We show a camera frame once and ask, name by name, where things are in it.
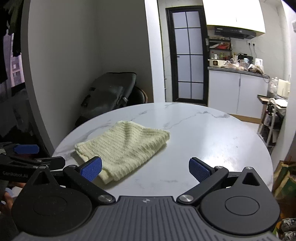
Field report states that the white rice cooker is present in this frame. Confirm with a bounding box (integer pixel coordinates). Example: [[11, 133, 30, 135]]
[[208, 59, 226, 68]]

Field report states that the yellow knitted towel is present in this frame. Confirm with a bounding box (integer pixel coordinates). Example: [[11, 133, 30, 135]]
[[74, 121, 170, 184]]

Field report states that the dark glass bottle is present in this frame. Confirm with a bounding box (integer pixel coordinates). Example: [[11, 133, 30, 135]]
[[263, 105, 273, 126]]

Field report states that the black framed glass door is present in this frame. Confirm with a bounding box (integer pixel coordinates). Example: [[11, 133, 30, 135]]
[[166, 6, 209, 106]]

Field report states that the white kitchen base cabinet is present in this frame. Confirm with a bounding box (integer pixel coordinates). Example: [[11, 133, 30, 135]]
[[208, 67, 270, 123]]

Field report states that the white electric kettle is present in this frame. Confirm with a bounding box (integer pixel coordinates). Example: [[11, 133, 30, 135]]
[[254, 58, 264, 73]]

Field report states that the black bag on chair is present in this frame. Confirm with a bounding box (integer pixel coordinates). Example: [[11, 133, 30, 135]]
[[75, 72, 148, 128]]

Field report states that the white upper wall cabinet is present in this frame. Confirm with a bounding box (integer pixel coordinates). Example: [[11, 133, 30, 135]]
[[203, 0, 266, 35]]

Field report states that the brown green paper bag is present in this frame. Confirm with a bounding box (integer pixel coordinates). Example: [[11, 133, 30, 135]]
[[272, 161, 296, 219]]

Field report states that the white round marble table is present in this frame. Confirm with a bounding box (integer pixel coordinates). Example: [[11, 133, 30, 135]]
[[54, 102, 273, 197]]

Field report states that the white rolling storage cart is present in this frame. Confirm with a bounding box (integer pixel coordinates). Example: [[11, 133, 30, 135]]
[[257, 95, 288, 154]]

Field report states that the black spice shelf rack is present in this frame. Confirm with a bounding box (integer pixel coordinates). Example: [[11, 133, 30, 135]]
[[207, 37, 232, 60]]

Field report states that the black range hood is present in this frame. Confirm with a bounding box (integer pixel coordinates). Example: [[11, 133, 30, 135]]
[[214, 26, 256, 39]]

